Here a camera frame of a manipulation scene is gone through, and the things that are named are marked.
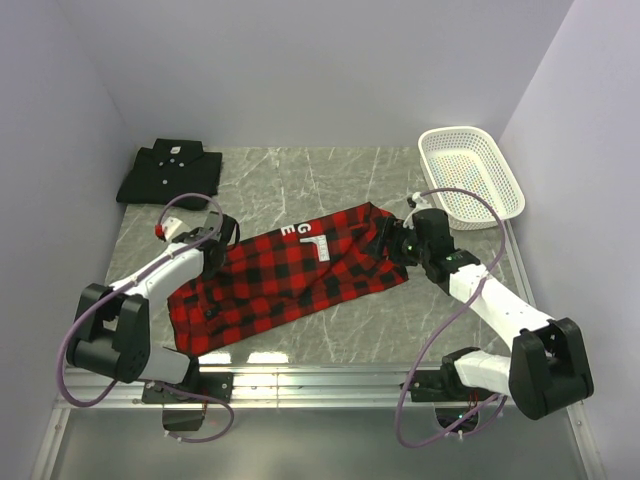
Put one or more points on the white plastic mesh basket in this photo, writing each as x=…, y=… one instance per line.
x=467, y=157

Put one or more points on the red black plaid shirt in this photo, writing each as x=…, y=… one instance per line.
x=280, y=276

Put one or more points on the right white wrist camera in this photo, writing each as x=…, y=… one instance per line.
x=416, y=202

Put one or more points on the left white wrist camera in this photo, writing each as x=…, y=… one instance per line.
x=169, y=229

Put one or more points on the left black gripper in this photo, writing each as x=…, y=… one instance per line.
x=209, y=274

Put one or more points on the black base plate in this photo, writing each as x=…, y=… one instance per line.
x=438, y=386
x=218, y=385

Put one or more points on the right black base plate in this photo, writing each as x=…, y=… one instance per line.
x=438, y=386

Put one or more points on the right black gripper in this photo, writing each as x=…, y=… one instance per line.
x=391, y=230

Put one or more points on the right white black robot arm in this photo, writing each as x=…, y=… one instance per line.
x=546, y=369

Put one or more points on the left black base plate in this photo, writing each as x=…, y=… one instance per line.
x=218, y=385

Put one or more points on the folded black button shirt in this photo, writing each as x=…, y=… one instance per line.
x=168, y=169

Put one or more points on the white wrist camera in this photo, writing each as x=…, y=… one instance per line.
x=169, y=229
x=416, y=202

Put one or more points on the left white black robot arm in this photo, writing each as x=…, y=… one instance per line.
x=112, y=334

